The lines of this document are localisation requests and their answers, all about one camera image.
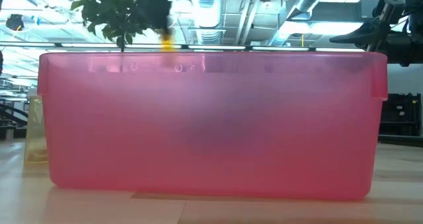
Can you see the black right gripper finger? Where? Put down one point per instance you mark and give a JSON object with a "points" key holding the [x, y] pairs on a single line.
{"points": [[353, 35]]}

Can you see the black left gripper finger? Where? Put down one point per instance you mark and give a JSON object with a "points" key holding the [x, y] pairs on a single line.
{"points": [[162, 22]]}

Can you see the amber medicine bottle white cap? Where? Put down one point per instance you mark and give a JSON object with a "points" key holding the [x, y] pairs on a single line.
{"points": [[167, 45], [34, 131]]}

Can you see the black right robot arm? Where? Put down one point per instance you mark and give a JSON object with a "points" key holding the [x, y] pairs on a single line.
{"points": [[414, 6]]}

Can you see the translucent pink plastic bin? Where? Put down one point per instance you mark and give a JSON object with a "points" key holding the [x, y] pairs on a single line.
{"points": [[211, 125]]}

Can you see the bright ceiling light panel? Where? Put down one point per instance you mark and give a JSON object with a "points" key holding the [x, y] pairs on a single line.
{"points": [[324, 27]]}

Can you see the green leafy plant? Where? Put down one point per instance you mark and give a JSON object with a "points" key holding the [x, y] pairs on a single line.
{"points": [[112, 12]]}

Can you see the black shelving unit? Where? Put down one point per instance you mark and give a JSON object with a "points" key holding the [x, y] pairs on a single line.
{"points": [[400, 115]]}

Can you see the black round ceiling device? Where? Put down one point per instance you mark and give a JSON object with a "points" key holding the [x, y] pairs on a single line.
{"points": [[15, 22]]}

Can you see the dark office furniture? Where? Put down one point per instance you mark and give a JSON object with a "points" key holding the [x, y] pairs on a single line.
{"points": [[11, 121]]}

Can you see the silver ribbed ceiling duct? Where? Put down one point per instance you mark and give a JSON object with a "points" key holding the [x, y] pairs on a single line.
{"points": [[208, 12]]}

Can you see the silver round ventilation duct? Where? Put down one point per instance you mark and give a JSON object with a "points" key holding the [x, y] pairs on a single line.
{"points": [[297, 12]]}

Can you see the dark horizontal window rail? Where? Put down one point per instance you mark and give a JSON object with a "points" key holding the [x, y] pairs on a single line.
{"points": [[231, 47]]}

